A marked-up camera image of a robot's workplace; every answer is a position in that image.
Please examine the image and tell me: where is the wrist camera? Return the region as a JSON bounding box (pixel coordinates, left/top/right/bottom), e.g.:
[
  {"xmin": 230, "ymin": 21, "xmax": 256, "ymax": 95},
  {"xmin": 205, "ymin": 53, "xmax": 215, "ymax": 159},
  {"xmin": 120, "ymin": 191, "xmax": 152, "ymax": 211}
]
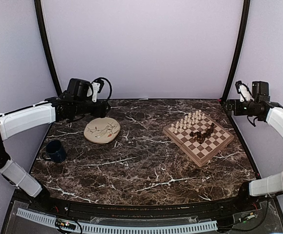
[
  {"xmin": 90, "ymin": 81, "xmax": 104, "ymax": 102},
  {"xmin": 235, "ymin": 80, "xmax": 252, "ymax": 102}
]

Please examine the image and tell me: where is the white slotted cable duct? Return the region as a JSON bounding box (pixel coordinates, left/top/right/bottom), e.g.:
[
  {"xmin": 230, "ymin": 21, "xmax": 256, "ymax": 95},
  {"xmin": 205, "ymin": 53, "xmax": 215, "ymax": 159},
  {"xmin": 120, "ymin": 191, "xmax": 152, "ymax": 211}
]
[{"xmin": 16, "ymin": 208, "xmax": 218, "ymax": 234}]

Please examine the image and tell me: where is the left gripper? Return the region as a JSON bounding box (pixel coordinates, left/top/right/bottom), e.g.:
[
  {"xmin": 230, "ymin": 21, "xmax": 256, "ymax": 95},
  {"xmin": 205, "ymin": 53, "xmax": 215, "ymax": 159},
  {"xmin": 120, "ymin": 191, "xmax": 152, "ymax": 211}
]
[{"xmin": 75, "ymin": 99, "xmax": 111, "ymax": 118}]

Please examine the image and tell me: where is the wooden chess board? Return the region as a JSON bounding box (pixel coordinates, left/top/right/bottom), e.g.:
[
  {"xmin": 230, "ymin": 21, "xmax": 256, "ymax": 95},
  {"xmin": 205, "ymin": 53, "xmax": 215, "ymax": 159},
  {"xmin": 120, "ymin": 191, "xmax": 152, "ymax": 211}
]
[{"xmin": 163, "ymin": 110, "xmax": 234, "ymax": 167}]

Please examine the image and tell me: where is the white chess king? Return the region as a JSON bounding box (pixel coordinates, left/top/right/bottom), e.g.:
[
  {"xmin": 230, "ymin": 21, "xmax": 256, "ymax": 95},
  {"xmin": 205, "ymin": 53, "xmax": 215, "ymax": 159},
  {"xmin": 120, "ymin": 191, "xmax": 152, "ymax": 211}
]
[{"xmin": 198, "ymin": 110, "xmax": 202, "ymax": 120}]

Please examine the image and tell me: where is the dark blue mug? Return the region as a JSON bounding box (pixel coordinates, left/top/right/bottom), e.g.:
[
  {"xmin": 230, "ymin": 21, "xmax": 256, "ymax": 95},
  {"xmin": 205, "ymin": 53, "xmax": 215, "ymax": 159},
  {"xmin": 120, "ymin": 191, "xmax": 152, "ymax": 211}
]
[{"xmin": 42, "ymin": 139, "xmax": 67, "ymax": 163}]

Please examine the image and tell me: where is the right black frame post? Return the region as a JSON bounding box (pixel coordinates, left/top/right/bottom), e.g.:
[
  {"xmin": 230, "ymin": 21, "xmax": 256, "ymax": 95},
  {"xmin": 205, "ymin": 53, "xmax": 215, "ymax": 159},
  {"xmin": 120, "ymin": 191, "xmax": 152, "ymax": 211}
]
[{"xmin": 221, "ymin": 0, "xmax": 251, "ymax": 101}]

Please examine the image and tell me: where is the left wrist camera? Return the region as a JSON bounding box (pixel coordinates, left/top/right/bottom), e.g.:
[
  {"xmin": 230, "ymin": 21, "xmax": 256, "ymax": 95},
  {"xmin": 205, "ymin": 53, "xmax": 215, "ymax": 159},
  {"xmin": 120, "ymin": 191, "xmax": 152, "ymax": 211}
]
[{"xmin": 90, "ymin": 81, "xmax": 104, "ymax": 102}]

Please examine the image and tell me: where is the black front rail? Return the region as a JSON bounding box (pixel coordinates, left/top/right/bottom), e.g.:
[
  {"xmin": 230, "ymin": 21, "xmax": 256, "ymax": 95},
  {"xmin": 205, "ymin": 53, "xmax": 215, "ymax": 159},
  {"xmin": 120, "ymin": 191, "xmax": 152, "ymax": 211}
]
[{"xmin": 50, "ymin": 197, "xmax": 238, "ymax": 219}]

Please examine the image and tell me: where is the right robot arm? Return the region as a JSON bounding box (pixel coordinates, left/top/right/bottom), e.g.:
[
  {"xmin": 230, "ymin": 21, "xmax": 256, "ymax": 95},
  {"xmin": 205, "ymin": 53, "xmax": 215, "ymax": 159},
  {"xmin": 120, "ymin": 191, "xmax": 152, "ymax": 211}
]
[{"xmin": 224, "ymin": 81, "xmax": 283, "ymax": 212}]

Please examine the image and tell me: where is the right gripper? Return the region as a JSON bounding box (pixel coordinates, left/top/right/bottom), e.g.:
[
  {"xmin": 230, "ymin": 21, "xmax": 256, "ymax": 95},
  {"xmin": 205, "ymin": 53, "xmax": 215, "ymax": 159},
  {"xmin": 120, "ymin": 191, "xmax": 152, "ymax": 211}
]
[{"xmin": 223, "ymin": 99, "xmax": 259, "ymax": 117}]

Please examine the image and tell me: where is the black frame post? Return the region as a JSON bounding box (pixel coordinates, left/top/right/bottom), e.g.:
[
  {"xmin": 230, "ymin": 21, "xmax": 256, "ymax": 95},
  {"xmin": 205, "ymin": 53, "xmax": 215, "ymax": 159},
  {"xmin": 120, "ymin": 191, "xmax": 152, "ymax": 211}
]
[
  {"xmin": 221, "ymin": 0, "xmax": 251, "ymax": 101},
  {"xmin": 34, "ymin": 0, "xmax": 62, "ymax": 96}
]

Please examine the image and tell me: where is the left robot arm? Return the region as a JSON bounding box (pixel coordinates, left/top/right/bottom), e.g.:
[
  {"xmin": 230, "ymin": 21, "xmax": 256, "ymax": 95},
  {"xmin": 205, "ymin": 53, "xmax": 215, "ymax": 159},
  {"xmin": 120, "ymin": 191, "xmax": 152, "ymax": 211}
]
[{"xmin": 0, "ymin": 78, "xmax": 110, "ymax": 213}]

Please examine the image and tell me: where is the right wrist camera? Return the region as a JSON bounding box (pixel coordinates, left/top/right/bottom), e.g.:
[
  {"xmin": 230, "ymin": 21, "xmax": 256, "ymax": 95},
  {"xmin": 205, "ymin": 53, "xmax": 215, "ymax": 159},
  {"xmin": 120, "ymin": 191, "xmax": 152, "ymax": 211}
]
[{"xmin": 235, "ymin": 80, "xmax": 252, "ymax": 102}]

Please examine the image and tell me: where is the cream decorated ceramic plate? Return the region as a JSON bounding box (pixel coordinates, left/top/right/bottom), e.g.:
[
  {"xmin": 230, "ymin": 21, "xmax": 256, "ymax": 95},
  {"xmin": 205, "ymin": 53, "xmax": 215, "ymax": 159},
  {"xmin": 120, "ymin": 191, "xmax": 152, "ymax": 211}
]
[{"xmin": 84, "ymin": 117, "xmax": 120, "ymax": 144}]

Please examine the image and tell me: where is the left black frame post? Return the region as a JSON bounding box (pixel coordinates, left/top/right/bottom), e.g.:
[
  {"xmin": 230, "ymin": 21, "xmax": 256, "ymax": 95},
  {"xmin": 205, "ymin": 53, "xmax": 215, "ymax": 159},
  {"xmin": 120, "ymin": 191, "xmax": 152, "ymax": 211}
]
[{"xmin": 34, "ymin": 0, "xmax": 62, "ymax": 96}]

